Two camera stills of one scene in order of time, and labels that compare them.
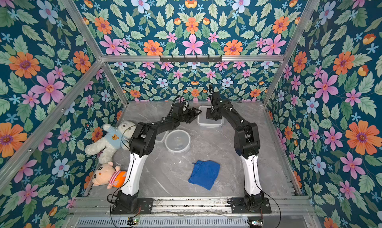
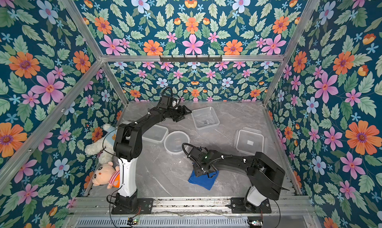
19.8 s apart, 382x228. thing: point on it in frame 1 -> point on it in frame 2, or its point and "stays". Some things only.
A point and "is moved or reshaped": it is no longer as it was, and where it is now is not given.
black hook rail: [191, 59] stays
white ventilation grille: [163, 222] stays
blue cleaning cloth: [204, 173] stays
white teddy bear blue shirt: [115, 138] stays
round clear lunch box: [177, 141] stays
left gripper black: [193, 117] -> [179, 117]
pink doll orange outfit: [107, 174] stays
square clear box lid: [203, 121] is moved or reshaped
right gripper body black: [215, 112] -> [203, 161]
